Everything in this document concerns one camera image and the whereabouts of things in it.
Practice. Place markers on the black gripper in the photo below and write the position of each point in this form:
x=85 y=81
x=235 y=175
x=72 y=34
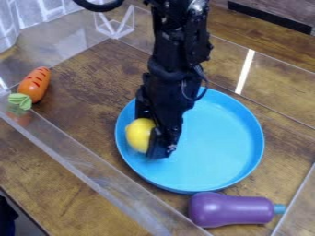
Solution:
x=165 y=96

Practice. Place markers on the yellow toy lemon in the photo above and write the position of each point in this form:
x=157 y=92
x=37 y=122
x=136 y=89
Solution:
x=137 y=134

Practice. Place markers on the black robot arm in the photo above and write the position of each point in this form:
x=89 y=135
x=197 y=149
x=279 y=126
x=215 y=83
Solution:
x=181 y=39

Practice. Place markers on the blue round plastic tray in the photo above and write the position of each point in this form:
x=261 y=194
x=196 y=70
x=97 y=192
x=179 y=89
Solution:
x=219 y=150

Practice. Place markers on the purple toy eggplant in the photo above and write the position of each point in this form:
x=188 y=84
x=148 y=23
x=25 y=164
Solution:
x=213 y=210

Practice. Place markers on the orange toy carrot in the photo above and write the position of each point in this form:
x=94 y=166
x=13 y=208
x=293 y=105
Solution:
x=30 y=89

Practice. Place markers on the white patterned curtain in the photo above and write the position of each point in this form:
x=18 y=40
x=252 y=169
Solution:
x=52 y=23

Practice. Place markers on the clear acrylic enclosure wall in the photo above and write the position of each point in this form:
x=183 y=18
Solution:
x=60 y=167

